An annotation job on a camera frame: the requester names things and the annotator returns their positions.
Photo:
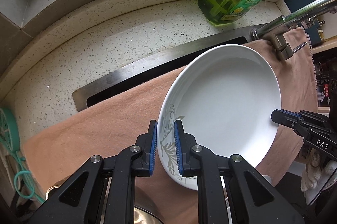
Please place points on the large stainless steel bowl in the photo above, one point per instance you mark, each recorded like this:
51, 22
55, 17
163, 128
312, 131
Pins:
145, 210

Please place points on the teal round power strip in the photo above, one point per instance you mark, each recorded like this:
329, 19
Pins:
9, 131

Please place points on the wooden shelf unit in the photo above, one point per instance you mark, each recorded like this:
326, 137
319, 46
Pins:
324, 60

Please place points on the right white gloved hand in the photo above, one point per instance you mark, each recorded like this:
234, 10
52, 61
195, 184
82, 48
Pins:
315, 173

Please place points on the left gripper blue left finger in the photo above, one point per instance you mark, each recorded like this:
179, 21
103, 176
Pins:
137, 160

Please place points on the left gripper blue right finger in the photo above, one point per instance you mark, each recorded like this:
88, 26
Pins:
196, 160

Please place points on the white plate with grey leaves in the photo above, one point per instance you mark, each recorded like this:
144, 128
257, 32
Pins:
225, 98

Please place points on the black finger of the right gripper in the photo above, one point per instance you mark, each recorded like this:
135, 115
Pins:
293, 120

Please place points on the chrome kitchen faucet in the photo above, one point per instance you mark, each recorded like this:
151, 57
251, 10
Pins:
274, 31

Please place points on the boxed kettle package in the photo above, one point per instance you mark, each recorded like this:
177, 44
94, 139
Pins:
323, 90

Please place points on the blue knife block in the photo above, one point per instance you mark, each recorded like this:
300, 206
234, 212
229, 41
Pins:
310, 23

